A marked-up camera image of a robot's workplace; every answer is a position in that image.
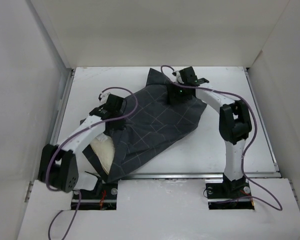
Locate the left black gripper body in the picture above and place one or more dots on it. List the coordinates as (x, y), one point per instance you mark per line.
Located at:
(118, 123)

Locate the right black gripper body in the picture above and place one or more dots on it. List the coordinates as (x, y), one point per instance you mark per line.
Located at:
(180, 92)

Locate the dark plaid pillowcase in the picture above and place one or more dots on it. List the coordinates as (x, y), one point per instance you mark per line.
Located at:
(152, 128)

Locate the cream pillow with yellow edge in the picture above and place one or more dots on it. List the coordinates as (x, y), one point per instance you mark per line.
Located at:
(104, 149)

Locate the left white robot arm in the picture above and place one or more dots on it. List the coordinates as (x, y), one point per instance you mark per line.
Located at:
(58, 167)

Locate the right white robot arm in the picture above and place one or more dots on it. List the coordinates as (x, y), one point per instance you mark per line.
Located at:
(234, 123)

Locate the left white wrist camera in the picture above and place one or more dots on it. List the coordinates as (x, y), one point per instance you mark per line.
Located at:
(103, 96)

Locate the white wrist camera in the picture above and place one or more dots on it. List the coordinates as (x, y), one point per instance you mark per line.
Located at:
(103, 96)
(178, 78)

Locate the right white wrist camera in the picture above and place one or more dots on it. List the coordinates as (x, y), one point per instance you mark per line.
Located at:
(178, 78)

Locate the left aluminium rail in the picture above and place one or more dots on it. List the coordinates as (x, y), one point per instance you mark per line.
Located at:
(55, 123)

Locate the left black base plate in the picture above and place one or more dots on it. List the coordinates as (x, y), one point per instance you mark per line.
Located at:
(102, 199)

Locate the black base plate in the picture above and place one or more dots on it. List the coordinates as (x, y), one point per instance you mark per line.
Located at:
(224, 197)
(102, 199)

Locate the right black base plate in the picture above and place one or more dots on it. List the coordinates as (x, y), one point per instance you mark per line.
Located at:
(224, 197)

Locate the front aluminium rail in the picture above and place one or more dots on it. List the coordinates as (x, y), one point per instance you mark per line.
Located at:
(167, 176)

